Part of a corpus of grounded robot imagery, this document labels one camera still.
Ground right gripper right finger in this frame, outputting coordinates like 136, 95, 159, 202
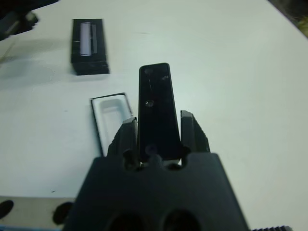
180, 110, 211, 154

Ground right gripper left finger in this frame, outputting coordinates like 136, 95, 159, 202
107, 117, 140, 169

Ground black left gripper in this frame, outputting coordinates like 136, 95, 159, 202
0, 11, 39, 40

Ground slim black camera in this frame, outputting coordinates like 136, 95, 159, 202
138, 62, 183, 162

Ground black box lid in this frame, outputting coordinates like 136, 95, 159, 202
70, 18, 111, 76

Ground black box with white insert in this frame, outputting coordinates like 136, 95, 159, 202
90, 92, 133, 157

